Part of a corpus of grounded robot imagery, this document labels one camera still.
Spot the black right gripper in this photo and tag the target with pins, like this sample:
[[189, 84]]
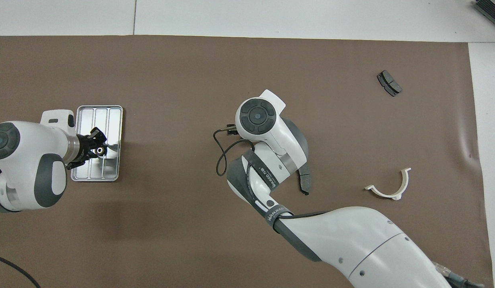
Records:
[[232, 130]]

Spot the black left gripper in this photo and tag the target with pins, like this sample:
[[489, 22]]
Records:
[[85, 148]]

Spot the black bearing gear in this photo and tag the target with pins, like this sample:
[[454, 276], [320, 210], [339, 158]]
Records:
[[99, 150]]

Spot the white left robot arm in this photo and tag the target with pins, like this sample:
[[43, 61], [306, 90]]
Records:
[[27, 160]]

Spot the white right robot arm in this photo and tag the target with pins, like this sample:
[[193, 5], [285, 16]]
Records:
[[351, 240]]

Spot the silver metal tray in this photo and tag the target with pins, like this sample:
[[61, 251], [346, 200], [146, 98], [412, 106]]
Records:
[[111, 120]]

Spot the brown paper mat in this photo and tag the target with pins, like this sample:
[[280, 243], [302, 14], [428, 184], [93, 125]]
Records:
[[171, 80]]

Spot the dark grey brake pad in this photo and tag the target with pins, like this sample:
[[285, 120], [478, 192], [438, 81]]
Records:
[[389, 83], [305, 182]]

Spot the black ribbed device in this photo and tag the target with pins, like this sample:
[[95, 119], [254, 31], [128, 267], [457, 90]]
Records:
[[493, 12]]

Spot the white curved plastic bracket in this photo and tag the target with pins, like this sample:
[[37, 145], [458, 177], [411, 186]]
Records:
[[387, 194]]

